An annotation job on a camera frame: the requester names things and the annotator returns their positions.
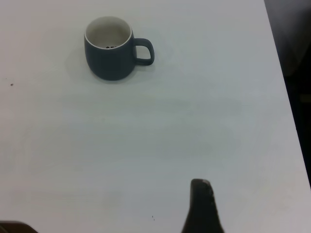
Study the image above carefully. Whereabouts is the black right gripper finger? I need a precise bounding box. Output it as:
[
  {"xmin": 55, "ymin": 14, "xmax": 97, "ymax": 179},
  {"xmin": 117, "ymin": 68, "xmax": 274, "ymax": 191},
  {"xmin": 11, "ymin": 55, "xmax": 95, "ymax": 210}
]
[{"xmin": 181, "ymin": 179, "xmax": 227, "ymax": 233}]

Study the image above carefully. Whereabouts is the dark blue ceramic mug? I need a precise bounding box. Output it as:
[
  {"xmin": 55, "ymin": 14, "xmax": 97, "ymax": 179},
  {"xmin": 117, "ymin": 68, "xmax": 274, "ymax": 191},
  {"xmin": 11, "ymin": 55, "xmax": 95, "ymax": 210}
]
[{"xmin": 84, "ymin": 16, "xmax": 156, "ymax": 82}]

